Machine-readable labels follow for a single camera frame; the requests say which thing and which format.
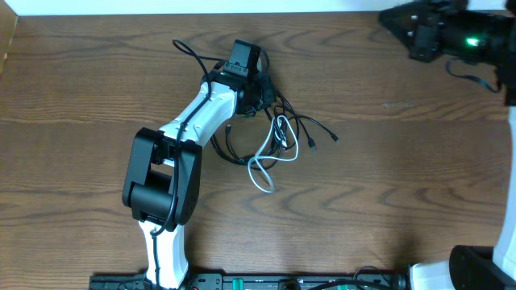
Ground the white USB cable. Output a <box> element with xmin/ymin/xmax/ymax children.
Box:
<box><xmin>247</xmin><ymin>114</ymin><xmax>300</xmax><ymax>194</ymax></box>

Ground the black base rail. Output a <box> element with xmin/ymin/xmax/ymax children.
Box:
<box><xmin>88</xmin><ymin>271</ymin><xmax>408</xmax><ymax>290</ymax></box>

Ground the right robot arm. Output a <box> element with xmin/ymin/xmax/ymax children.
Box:
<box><xmin>378</xmin><ymin>1</ymin><xmax>515</xmax><ymax>289</ymax></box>

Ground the black USB cable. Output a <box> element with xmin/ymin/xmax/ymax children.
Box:
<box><xmin>209</xmin><ymin>90</ymin><xmax>318</xmax><ymax>166</ymax></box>

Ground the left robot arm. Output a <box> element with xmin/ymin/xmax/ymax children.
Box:
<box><xmin>122</xmin><ymin>62</ymin><xmax>276</xmax><ymax>289</ymax></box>

